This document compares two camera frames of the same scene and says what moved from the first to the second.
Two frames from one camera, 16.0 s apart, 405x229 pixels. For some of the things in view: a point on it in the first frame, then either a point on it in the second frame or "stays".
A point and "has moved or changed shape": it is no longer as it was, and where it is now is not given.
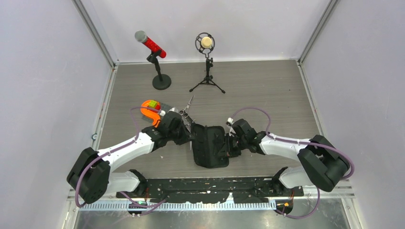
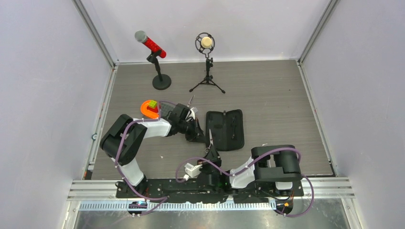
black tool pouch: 209,148 has moved or changed shape
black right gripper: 232,153 → 213,154
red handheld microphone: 141,36 stays
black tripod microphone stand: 207,79 stays
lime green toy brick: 153,103 stays
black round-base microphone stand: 160,82 stays
